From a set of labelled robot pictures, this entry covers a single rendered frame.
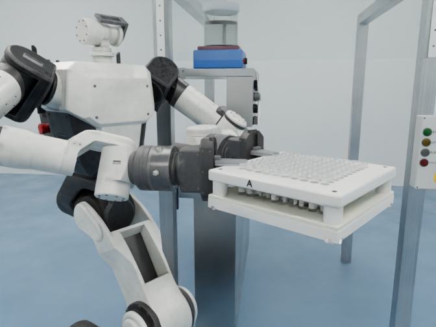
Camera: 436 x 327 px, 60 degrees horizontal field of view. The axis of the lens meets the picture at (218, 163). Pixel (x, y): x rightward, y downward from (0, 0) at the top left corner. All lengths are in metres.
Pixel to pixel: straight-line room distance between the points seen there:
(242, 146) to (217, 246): 1.07
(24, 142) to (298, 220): 0.48
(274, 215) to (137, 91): 0.61
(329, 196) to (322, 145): 4.36
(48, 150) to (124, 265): 0.47
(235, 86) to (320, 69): 3.37
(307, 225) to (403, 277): 1.17
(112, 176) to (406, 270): 1.27
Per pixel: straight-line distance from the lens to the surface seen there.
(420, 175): 1.52
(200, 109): 1.20
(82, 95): 1.00
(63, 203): 1.28
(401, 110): 5.06
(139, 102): 1.08
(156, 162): 0.70
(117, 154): 0.75
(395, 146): 5.09
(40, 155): 0.73
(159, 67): 1.22
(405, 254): 1.68
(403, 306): 1.78
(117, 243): 1.06
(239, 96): 1.52
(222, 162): 0.70
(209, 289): 1.94
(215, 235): 1.81
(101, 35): 1.09
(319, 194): 0.55
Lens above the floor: 1.21
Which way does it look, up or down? 11 degrees down
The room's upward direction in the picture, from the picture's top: straight up
